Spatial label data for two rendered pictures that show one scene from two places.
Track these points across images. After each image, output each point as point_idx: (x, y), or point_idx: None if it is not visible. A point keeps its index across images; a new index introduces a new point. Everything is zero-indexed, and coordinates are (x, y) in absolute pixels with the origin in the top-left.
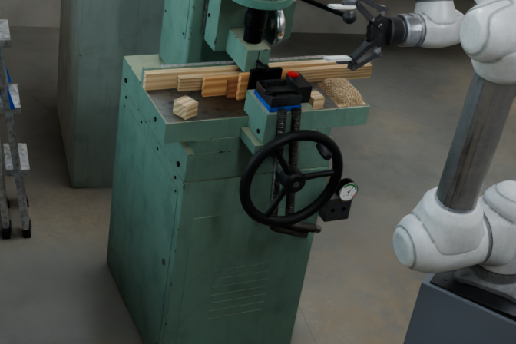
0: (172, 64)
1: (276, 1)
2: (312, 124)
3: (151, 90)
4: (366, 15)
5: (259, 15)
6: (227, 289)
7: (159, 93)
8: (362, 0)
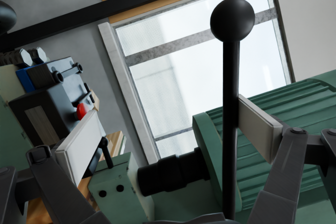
0: (122, 151)
1: (209, 117)
2: None
3: (104, 136)
4: (273, 168)
5: (180, 156)
6: None
7: (101, 134)
8: (328, 140)
